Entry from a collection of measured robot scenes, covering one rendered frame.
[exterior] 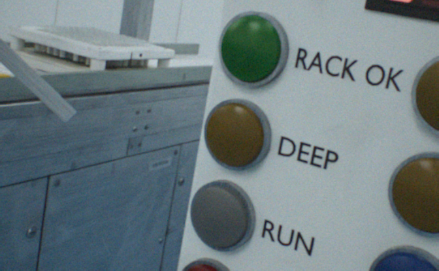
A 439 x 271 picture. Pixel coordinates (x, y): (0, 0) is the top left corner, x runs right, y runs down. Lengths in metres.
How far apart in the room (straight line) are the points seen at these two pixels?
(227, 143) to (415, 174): 0.08
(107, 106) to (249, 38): 1.00
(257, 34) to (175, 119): 1.21
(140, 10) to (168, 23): 2.96
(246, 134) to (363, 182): 0.05
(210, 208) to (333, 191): 0.05
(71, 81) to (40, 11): 4.40
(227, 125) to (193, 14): 4.32
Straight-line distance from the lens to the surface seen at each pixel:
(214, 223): 0.27
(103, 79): 1.22
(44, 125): 1.14
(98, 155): 1.34
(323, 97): 0.25
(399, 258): 0.25
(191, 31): 4.58
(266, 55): 0.25
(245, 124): 0.26
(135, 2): 1.76
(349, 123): 0.25
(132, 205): 1.51
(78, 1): 5.26
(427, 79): 0.23
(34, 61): 1.35
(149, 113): 1.37
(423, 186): 0.24
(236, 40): 0.26
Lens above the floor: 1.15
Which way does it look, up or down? 12 degrees down
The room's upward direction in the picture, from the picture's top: 10 degrees clockwise
